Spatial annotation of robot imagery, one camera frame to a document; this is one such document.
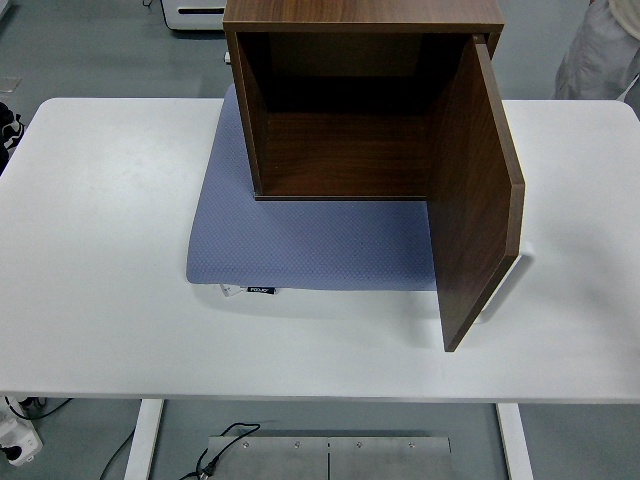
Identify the brown wooden cabinet door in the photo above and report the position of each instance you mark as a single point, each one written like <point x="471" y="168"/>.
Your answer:
<point x="475" y="200"/>

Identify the brown wooden cabinet body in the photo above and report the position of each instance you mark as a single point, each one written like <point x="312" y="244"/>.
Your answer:
<point x="350" y="160"/>

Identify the blue-grey textured mat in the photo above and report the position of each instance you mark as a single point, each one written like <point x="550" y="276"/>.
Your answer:
<point x="300" y="240"/>

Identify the black mat label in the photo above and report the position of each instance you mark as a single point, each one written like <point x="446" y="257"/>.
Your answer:
<point x="261" y="289"/>

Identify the white mat tag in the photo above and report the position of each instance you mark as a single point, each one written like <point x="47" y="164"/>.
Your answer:
<point x="230" y="290"/>

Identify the grey metal plate with screws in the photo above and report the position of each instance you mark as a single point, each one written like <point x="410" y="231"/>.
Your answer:
<point x="270" y="460"/>
<point x="390" y="460"/>

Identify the white appliance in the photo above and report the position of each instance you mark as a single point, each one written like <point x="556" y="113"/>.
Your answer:
<point x="195" y="20"/>

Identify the white table leg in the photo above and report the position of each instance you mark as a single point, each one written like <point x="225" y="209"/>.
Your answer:
<point x="515" y="440"/>
<point x="142" y="440"/>

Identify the person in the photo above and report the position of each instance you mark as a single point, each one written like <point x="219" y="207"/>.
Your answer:
<point x="7" y="130"/>
<point x="595" y="50"/>

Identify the clear floor plate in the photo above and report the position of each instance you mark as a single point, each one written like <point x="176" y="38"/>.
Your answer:
<point x="10" y="83"/>

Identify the white power strip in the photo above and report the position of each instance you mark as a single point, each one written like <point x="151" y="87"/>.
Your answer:
<point x="22" y="445"/>

